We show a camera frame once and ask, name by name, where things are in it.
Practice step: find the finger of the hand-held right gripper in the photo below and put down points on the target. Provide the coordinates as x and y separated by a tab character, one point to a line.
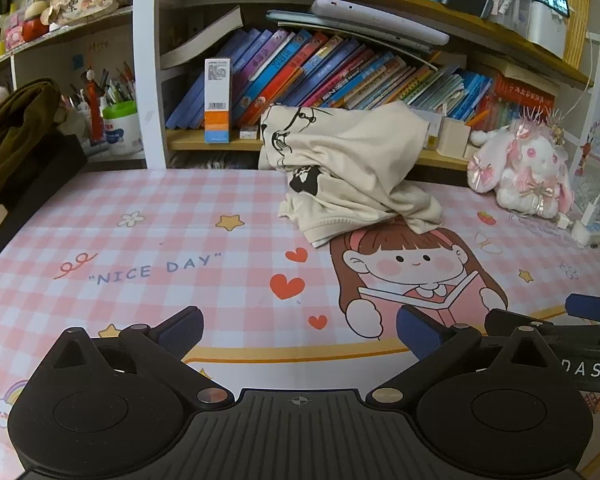
505	321
590	306

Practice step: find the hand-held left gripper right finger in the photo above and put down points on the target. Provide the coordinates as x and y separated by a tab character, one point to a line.
420	332

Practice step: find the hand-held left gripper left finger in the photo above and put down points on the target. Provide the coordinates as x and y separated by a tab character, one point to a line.
185	331

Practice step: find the cream printed t-shirt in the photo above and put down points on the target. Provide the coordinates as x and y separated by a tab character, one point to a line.
360	160

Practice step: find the pink checked cartoon table mat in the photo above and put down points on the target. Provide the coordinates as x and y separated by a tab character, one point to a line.
130	285

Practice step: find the white pink plush bunny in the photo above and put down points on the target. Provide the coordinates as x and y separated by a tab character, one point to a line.
530	165

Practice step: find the row of dark magazines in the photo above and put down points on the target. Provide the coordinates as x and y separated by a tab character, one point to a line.
215	161

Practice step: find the cream pen box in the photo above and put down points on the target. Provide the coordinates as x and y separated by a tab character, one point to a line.
455	137

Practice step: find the clear plastic card box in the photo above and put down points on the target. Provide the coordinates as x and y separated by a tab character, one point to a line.
431	130

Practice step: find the white jar with green lid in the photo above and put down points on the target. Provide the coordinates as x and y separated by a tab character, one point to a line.
122	135

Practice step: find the black box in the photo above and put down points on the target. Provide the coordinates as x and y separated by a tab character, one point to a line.
40	185

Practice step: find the orange pen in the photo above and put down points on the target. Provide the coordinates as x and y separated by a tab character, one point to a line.
477	116

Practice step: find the small white box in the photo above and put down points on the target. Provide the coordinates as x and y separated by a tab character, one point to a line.
248	134

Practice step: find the tall orange blue carton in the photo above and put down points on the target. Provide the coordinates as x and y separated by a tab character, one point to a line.
217	110

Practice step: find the cream hardcover book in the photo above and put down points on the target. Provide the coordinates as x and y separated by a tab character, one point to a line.
525	77

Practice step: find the red hanging tassel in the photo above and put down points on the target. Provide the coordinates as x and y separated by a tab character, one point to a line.
95	110

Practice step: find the bunch of pens and pencils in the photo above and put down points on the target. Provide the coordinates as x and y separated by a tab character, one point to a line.
115	91

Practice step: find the olive green cloth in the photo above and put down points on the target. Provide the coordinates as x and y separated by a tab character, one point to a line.
15	130

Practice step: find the row of colourful books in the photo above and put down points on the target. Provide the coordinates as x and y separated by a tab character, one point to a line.
330	75

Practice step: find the white box appliance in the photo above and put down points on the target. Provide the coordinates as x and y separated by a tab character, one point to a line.
545	27

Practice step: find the yellow ribbed board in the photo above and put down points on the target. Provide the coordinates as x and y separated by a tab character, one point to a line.
577	22

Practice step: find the thick white paperback book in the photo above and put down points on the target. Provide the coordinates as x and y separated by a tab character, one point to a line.
205	40

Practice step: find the white side shelf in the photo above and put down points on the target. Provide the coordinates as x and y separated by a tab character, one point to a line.
40	60

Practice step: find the white flat tablet device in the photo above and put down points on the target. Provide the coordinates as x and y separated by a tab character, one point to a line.
380	17

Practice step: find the red round ornament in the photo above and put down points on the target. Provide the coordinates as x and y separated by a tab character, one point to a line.
34	31

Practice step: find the small pink box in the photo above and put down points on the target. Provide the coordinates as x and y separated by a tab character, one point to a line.
13	37

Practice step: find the wooden bookshelf with white frame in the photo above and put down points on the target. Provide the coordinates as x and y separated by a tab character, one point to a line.
152	85

